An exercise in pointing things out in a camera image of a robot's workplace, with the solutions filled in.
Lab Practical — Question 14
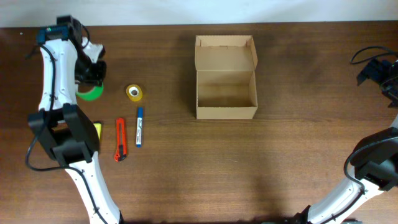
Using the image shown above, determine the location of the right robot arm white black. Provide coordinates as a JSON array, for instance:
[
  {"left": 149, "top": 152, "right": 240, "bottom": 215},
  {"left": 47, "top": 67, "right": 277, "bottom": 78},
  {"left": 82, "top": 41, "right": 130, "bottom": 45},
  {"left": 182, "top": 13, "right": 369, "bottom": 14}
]
[{"left": 288, "top": 119, "right": 397, "bottom": 223}]

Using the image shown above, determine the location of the brown cardboard box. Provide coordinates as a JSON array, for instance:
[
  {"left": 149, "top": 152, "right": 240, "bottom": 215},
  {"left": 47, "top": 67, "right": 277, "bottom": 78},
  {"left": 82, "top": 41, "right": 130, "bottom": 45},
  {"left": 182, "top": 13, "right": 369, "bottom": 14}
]
[{"left": 195, "top": 35, "right": 258, "bottom": 119}]

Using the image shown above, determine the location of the green tape roll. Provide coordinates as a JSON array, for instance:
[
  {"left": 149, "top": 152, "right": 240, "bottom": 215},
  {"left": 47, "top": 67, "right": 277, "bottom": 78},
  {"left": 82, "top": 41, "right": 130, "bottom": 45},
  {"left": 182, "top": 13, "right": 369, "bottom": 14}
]
[{"left": 75, "top": 84, "right": 104, "bottom": 101}]

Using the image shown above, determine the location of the small yellow tape roll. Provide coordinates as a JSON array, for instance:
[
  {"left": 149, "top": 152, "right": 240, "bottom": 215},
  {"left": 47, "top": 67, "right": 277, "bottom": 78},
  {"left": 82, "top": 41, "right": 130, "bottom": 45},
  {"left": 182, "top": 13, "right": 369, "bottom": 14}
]
[{"left": 126, "top": 84, "right": 143, "bottom": 101}]

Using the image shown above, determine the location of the orange utility knife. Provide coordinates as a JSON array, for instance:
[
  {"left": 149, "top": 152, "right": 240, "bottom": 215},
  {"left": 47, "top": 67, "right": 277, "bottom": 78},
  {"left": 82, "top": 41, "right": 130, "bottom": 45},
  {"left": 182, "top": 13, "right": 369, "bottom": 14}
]
[{"left": 114, "top": 118, "right": 127, "bottom": 162}]

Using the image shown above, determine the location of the yellow highlighter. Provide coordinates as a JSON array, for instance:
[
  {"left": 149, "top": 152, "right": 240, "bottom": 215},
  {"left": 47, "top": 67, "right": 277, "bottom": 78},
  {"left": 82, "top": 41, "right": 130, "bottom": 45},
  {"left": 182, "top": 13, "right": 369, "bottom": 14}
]
[{"left": 93, "top": 121, "right": 102, "bottom": 139}]

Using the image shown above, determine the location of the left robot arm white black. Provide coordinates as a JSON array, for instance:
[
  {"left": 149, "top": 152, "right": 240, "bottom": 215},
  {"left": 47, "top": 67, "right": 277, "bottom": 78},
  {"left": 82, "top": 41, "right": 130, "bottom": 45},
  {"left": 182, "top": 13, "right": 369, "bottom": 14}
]
[{"left": 28, "top": 16, "right": 124, "bottom": 223}]

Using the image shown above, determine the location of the blue white marker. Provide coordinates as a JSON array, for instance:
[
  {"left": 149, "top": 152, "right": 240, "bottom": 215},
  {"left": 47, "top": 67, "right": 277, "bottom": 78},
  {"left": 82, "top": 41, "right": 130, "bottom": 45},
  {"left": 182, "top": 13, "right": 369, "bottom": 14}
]
[{"left": 136, "top": 107, "right": 144, "bottom": 147}]

